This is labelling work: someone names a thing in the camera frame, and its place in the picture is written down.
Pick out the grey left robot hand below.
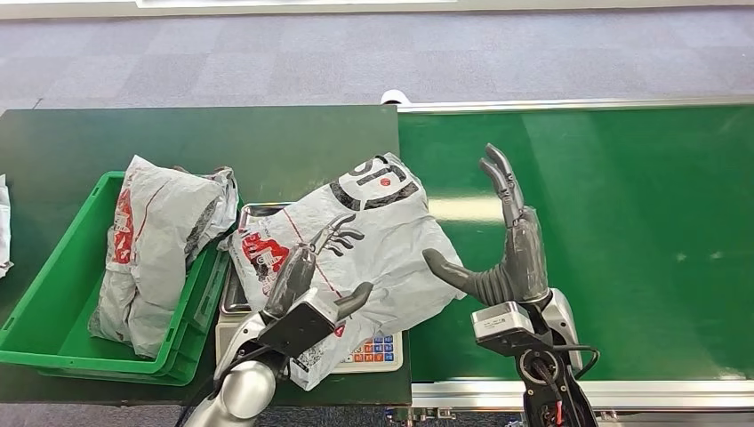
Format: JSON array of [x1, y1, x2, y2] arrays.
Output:
[[261, 213, 376, 323]]

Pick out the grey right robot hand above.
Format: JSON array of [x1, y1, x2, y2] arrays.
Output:
[[421, 142, 552, 308]]

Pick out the grey package with black print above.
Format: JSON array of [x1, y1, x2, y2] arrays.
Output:
[[226, 151, 468, 392]]

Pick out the green conveyor belt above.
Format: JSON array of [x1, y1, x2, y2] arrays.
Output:
[[397, 97, 754, 412]]

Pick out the grey package with red print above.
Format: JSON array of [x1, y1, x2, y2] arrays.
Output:
[[88, 154, 241, 360]]

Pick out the white plastic package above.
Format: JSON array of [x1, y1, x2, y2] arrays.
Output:
[[0, 173, 15, 279]]

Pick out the weighing scale with steel tray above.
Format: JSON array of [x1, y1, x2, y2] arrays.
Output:
[[214, 201, 407, 376]]

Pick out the dark green table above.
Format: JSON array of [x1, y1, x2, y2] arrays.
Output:
[[0, 104, 413, 407]]

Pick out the green plastic bin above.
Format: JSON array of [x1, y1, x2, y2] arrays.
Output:
[[0, 170, 244, 388]]

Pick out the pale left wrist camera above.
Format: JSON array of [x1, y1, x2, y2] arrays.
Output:
[[256, 287, 349, 359]]

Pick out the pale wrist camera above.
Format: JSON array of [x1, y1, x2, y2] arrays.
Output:
[[256, 287, 349, 359], [470, 301, 538, 357]]

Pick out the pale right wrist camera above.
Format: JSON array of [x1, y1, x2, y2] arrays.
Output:
[[470, 301, 538, 357]]

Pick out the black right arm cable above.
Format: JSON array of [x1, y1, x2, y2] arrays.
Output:
[[550, 343, 603, 382]]

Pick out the grey metal bracket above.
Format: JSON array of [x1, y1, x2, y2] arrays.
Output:
[[385, 407, 458, 427]]

